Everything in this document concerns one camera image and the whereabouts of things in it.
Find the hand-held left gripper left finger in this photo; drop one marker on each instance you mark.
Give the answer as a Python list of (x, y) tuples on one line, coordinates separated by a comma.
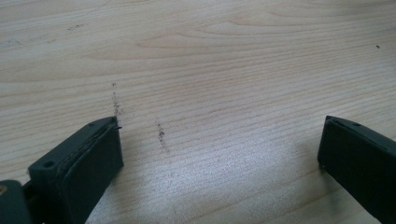
[(81, 168)]

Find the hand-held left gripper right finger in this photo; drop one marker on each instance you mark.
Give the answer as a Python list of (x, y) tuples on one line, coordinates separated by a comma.
[(361, 161)]

